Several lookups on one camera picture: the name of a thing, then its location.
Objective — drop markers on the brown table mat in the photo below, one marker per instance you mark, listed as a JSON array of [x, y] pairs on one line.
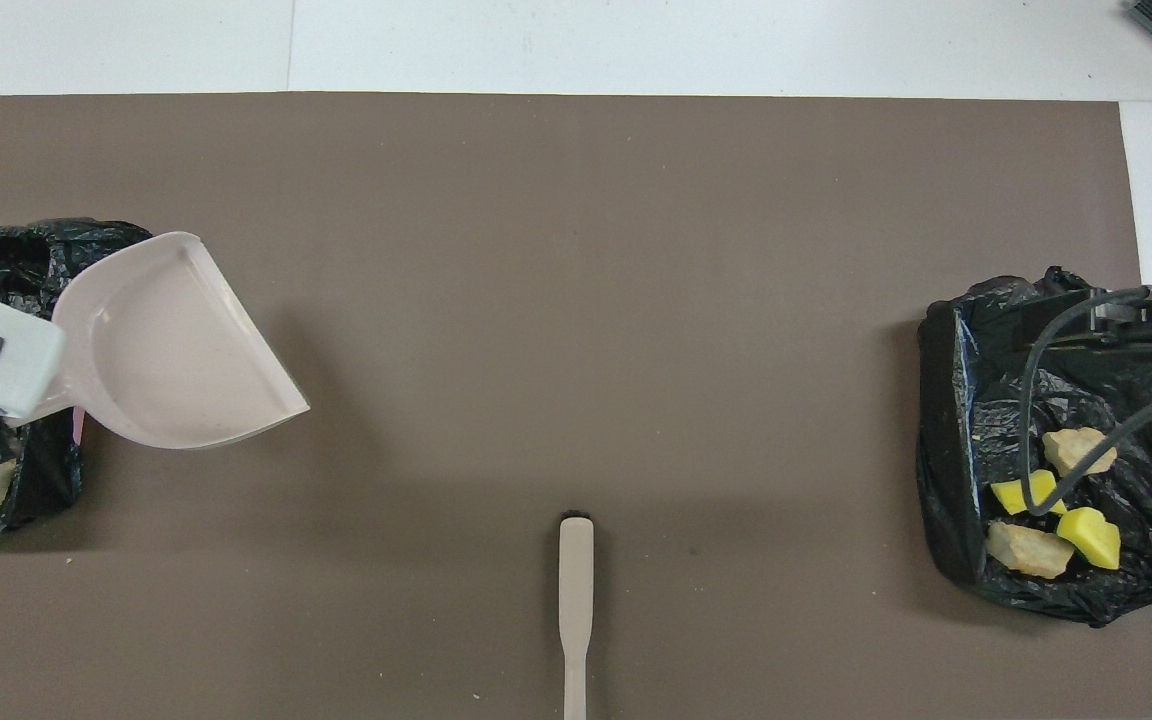
[[576, 300]]

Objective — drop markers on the yellow sponge piece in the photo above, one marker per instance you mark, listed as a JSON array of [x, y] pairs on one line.
[[1091, 538], [1011, 495]]

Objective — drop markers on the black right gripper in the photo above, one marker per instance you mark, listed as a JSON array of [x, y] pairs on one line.
[[1136, 320]]

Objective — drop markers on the beige plastic dustpan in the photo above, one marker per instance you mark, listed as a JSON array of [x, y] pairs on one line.
[[176, 350]]

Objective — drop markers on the pink plastic bin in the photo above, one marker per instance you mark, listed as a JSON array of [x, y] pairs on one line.
[[78, 425]]

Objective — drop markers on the black trash bag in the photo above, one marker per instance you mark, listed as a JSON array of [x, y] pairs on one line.
[[6, 260], [966, 450]]

